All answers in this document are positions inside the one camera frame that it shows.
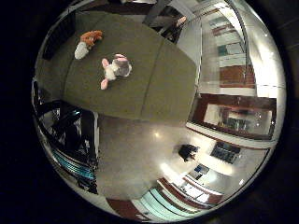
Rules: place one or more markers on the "grey white pink plush bunny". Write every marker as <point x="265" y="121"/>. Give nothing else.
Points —
<point x="120" y="68"/>

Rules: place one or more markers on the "orange white plush fox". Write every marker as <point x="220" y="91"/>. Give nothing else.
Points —
<point x="90" y="37"/>

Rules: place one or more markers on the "olive green table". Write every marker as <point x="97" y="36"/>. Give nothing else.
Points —
<point x="149" y="81"/>

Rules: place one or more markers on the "black equipment rack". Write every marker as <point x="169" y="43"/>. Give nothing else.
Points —
<point x="74" y="137"/>

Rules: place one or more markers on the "black plastic basket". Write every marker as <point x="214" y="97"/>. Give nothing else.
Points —
<point x="59" y="37"/>

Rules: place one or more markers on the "grey metal post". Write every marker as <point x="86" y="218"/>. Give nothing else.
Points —
<point x="156" y="13"/>

